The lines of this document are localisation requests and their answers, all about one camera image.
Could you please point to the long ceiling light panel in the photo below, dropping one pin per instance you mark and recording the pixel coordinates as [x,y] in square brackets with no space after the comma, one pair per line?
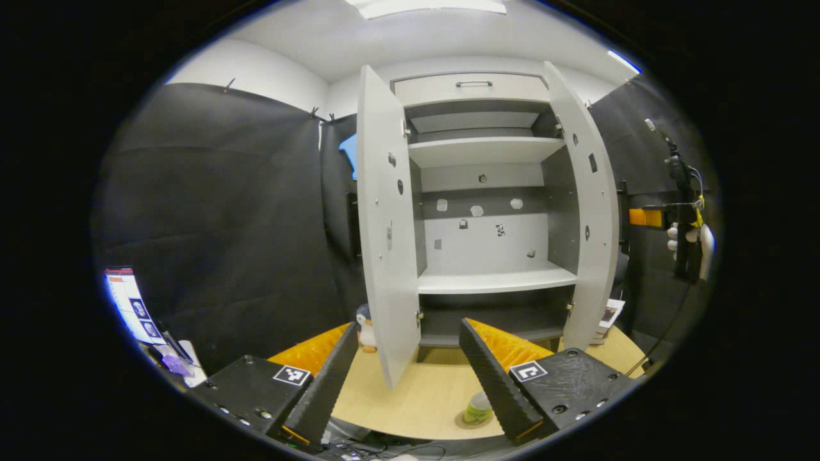
[423,6]

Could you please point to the white cabinet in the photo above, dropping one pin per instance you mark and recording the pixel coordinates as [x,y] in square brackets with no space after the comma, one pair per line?
[474,246]

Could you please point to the round cork coaster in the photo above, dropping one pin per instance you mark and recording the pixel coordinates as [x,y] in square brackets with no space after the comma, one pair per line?
[462,423]

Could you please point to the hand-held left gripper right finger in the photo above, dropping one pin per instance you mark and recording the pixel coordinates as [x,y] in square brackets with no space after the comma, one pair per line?
[496,384]

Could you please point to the penguin plush toy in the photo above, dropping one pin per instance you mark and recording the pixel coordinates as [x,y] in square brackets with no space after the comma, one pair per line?
[366,333]

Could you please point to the green label plastic bottle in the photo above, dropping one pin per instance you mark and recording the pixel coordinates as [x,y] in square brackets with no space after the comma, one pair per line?
[477,410]

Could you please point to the small stack of books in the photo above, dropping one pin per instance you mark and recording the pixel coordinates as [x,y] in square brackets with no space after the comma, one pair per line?
[608,317]

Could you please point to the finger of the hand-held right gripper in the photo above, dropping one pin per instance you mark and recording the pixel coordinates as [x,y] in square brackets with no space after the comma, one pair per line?
[646,218]

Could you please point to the white cabinet door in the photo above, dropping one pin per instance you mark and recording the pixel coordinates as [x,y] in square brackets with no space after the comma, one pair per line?
[599,256]
[384,192]

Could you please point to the small purple object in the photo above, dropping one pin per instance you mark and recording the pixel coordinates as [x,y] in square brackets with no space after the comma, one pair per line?
[176,365]

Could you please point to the black backdrop cloth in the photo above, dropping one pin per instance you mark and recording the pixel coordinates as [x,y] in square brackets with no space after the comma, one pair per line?
[218,224]

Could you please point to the white cabinet shelf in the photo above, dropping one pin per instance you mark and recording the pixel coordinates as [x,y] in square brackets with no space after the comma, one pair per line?
[480,152]
[493,280]

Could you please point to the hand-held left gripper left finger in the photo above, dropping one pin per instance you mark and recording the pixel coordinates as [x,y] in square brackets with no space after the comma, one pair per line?
[323,390]

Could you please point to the computer monitor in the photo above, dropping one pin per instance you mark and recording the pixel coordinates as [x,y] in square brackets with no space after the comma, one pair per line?
[131,301]

